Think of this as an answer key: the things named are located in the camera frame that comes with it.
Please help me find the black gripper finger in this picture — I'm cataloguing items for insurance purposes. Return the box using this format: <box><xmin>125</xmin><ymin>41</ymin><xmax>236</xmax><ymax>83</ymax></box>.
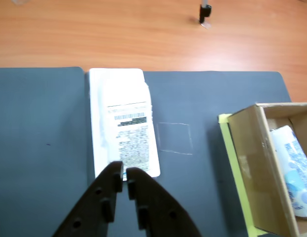
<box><xmin>53</xmin><ymin>161</ymin><xmax>124</xmax><ymax>237</ymax></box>
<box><xmin>127</xmin><ymin>167</ymin><xmax>202</xmax><ymax>237</ymax></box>

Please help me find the white blue drink can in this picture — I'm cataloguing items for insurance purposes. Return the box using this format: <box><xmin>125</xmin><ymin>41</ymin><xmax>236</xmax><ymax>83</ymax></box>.
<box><xmin>270</xmin><ymin>125</ymin><xmax>307</xmax><ymax>218</ymax></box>

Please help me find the brown cardboard box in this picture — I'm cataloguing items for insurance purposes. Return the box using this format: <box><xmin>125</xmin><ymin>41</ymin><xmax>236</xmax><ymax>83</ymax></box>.
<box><xmin>227</xmin><ymin>102</ymin><xmax>307</xmax><ymax>237</ymax></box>

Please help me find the yellow paper sheet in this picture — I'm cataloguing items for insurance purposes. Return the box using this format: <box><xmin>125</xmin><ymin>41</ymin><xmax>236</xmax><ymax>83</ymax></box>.
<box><xmin>218</xmin><ymin>113</ymin><xmax>267</xmax><ymax>237</ymax></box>

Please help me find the white plastic blister package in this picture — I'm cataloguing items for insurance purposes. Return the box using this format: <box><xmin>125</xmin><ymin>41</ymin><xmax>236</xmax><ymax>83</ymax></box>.
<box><xmin>88</xmin><ymin>68</ymin><xmax>161</xmax><ymax>179</ymax></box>

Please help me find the grey table mat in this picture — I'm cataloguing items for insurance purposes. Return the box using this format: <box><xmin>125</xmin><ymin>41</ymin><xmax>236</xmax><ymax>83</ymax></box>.
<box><xmin>83</xmin><ymin>70</ymin><xmax>292</xmax><ymax>237</ymax></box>
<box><xmin>0</xmin><ymin>66</ymin><xmax>88</xmax><ymax>237</ymax></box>

